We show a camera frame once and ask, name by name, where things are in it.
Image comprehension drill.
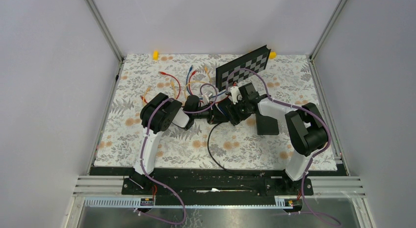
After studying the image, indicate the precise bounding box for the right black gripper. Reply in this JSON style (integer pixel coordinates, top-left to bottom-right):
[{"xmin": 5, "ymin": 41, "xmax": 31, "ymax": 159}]
[{"xmin": 225, "ymin": 97, "xmax": 252, "ymax": 126}]

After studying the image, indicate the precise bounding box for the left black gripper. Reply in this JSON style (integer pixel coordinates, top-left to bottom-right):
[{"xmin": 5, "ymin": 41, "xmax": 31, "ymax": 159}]
[{"xmin": 192, "ymin": 101, "xmax": 228, "ymax": 124}]

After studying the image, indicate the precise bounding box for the small black adapter box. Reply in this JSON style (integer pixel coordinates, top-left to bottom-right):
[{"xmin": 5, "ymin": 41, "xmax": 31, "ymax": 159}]
[{"xmin": 217, "ymin": 99, "xmax": 244, "ymax": 126}]

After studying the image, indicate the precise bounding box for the black network switch box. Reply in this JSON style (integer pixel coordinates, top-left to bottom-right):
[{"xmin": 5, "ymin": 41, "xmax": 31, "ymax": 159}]
[{"xmin": 256, "ymin": 113, "xmax": 280, "ymax": 135}]

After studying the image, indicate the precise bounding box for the red ethernet cable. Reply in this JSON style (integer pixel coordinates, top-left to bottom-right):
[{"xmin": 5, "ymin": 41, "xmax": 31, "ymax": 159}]
[{"xmin": 187, "ymin": 70, "xmax": 237, "ymax": 104}]

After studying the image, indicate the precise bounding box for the yellow ethernet cable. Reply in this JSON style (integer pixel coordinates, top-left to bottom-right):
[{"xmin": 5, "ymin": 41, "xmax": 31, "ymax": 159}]
[{"xmin": 183, "ymin": 65, "xmax": 216, "ymax": 99}]

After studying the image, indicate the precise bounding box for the black thin cable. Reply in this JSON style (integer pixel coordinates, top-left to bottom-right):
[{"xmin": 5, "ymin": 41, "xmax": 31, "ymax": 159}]
[{"xmin": 207, "ymin": 122, "xmax": 260, "ymax": 190}]

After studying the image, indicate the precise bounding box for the blue ethernet cable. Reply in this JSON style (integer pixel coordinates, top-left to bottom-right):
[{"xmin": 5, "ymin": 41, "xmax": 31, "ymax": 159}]
[{"xmin": 185, "ymin": 65, "xmax": 233, "ymax": 101}]

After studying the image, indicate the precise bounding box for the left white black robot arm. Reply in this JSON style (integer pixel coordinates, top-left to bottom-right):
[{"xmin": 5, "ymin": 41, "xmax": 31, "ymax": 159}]
[{"xmin": 133, "ymin": 93, "xmax": 228, "ymax": 175}]

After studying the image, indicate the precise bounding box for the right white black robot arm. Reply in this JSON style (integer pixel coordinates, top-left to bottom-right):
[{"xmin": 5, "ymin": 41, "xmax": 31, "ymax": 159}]
[{"xmin": 224, "ymin": 83, "xmax": 329, "ymax": 195}]

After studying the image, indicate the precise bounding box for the right yellow corner clip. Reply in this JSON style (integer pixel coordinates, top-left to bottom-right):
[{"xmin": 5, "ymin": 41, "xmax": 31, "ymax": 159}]
[{"xmin": 269, "ymin": 51, "xmax": 277, "ymax": 59}]

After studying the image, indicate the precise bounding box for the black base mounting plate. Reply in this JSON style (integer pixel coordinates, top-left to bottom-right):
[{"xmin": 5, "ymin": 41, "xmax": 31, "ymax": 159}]
[{"xmin": 90, "ymin": 167, "xmax": 345, "ymax": 206}]

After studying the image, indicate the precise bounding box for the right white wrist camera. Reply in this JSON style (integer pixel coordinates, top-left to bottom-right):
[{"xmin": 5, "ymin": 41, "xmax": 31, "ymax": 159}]
[{"xmin": 229, "ymin": 86, "xmax": 242, "ymax": 104}]

